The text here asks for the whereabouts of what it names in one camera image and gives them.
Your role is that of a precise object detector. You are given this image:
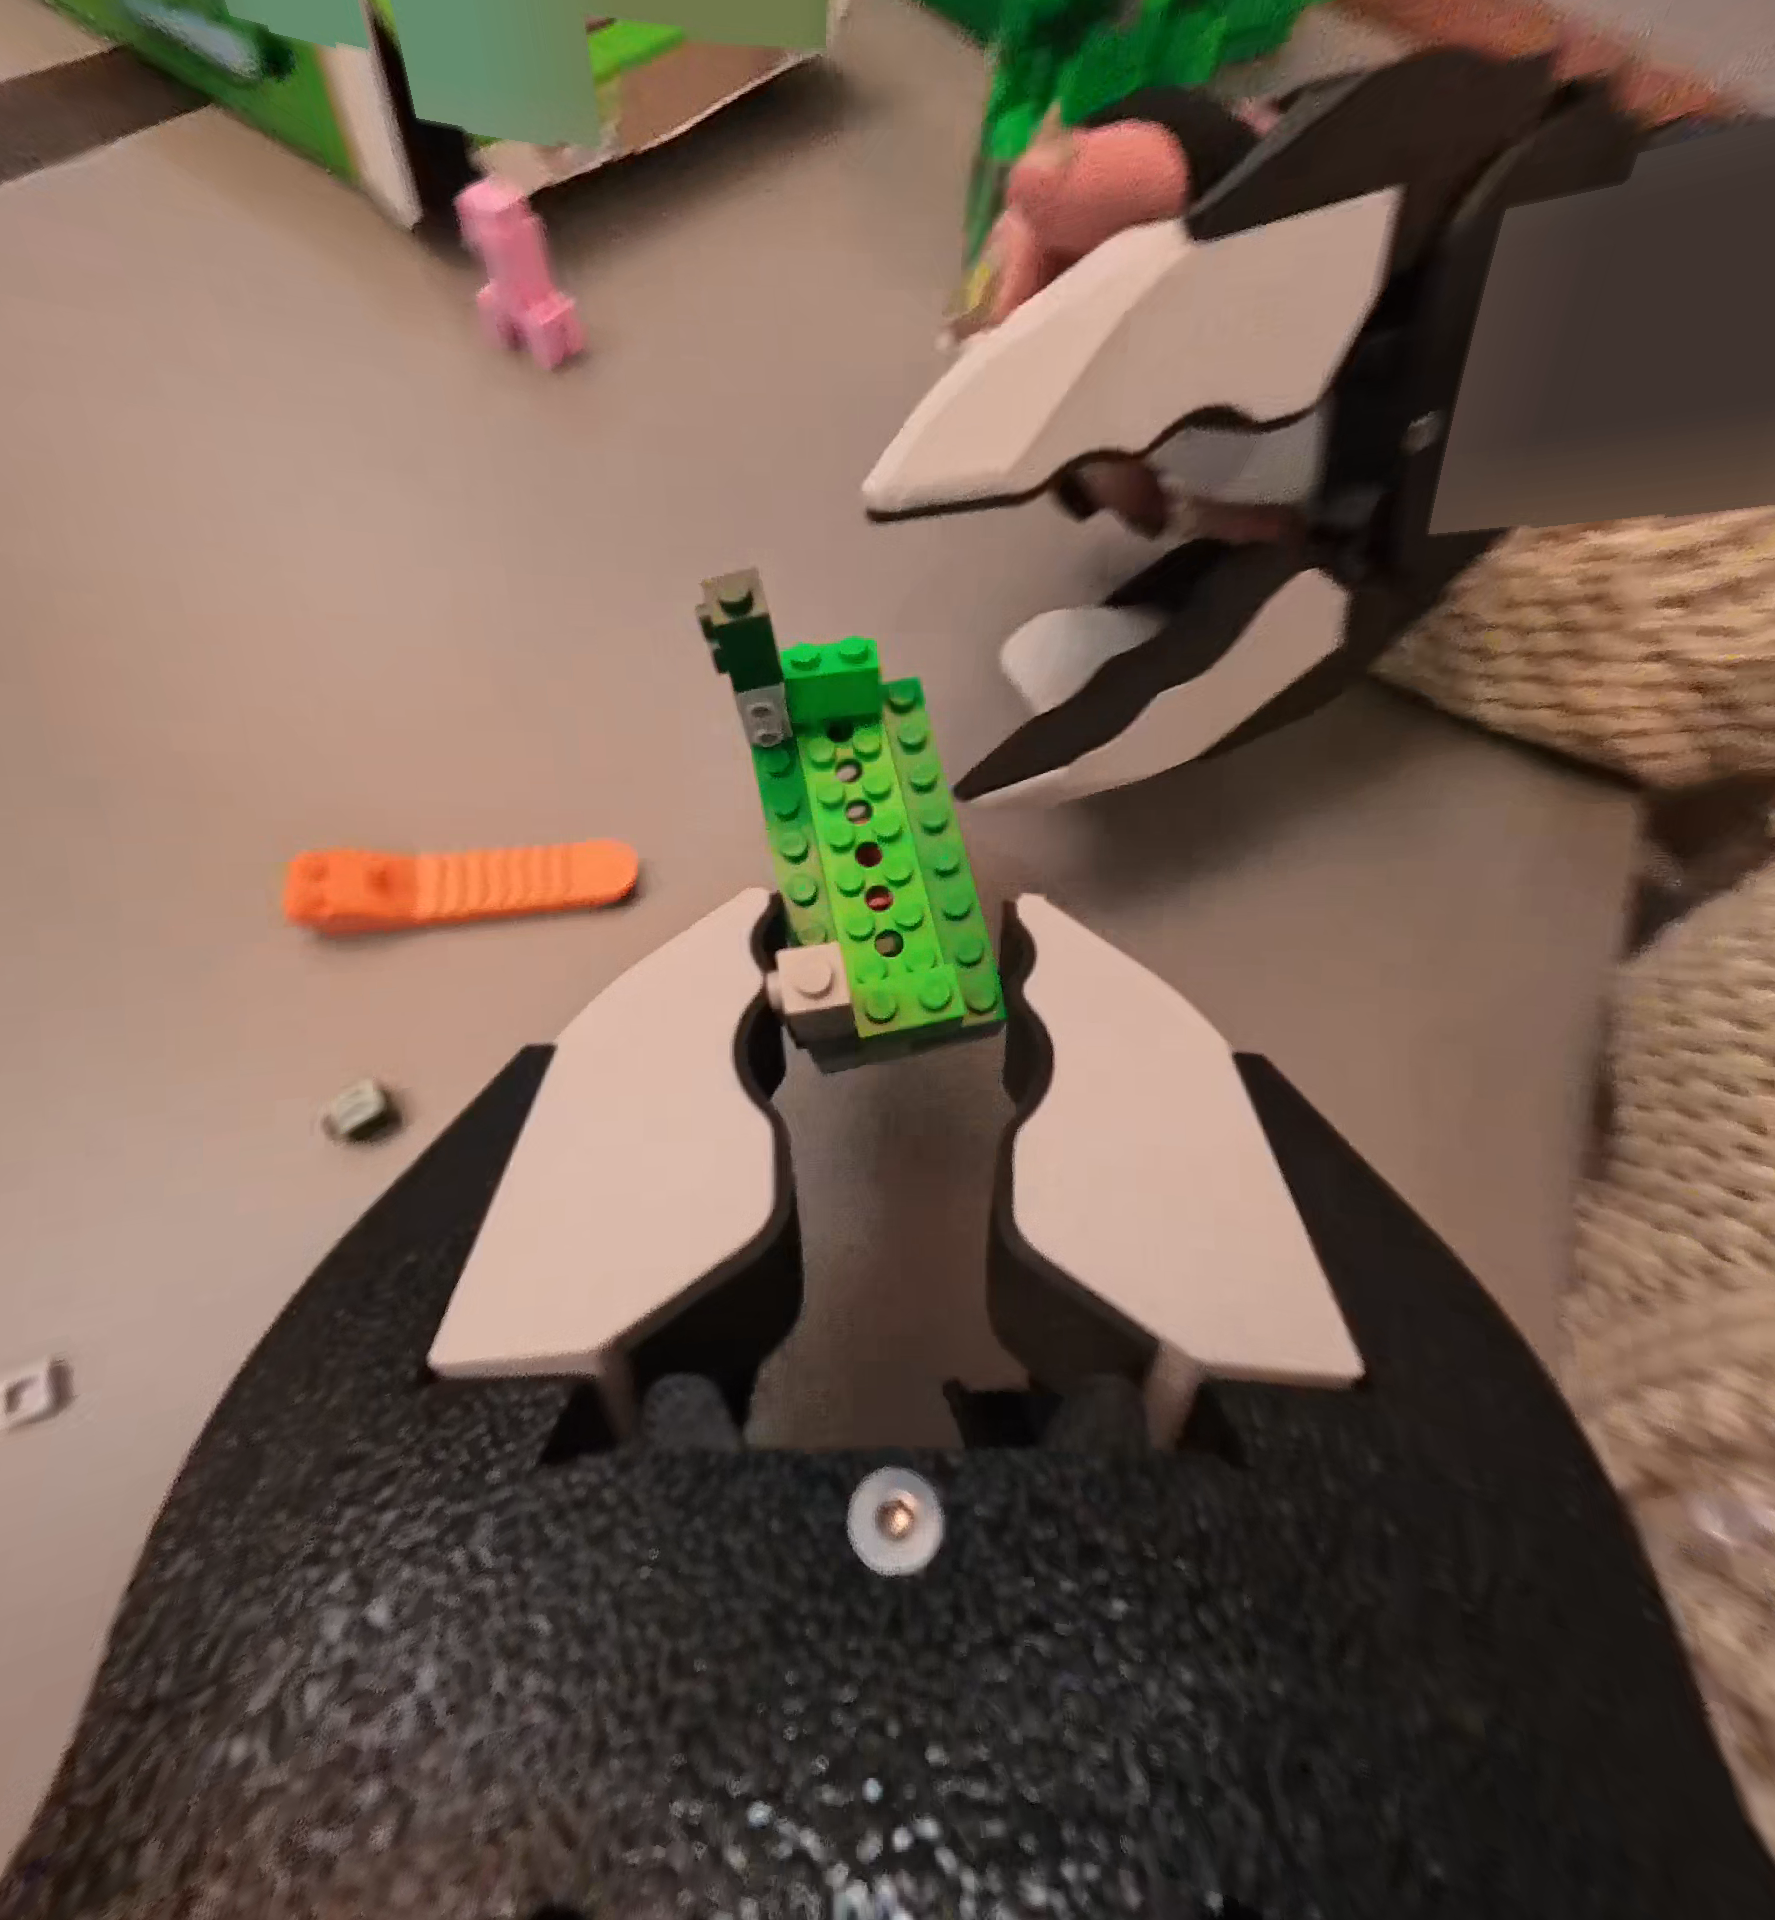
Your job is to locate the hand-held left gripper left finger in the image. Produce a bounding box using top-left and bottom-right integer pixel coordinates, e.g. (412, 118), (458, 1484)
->
(425, 885), (808, 1434)

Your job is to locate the green lego creeper figure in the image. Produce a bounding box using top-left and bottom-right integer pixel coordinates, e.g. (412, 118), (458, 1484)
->
(960, 0), (1331, 303)

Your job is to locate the person's right forearm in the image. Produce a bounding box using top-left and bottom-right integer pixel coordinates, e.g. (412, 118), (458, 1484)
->
(1374, 509), (1775, 785)

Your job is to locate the green lego assembly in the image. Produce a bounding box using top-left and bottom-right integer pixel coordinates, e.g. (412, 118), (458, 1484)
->
(695, 566), (1007, 1074)

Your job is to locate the orange brick separator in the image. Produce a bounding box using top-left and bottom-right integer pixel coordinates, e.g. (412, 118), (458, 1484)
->
(282, 841), (640, 938)

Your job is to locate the pink lego pig figure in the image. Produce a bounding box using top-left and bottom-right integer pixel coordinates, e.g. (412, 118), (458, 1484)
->
(455, 177), (588, 373)

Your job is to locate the person's right hand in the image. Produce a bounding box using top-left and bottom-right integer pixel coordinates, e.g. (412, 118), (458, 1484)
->
(960, 116), (1316, 547)

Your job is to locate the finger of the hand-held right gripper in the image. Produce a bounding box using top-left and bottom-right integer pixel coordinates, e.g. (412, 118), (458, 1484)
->
(951, 563), (1353, 812)
(861, 186), (1409, 524)

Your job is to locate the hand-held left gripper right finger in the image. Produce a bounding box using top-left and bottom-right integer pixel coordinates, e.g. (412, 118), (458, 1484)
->
(983, 891), (1366, 1445)

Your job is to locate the green lego set box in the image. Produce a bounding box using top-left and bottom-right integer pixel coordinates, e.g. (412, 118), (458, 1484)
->
(39, 0), (850, 226)

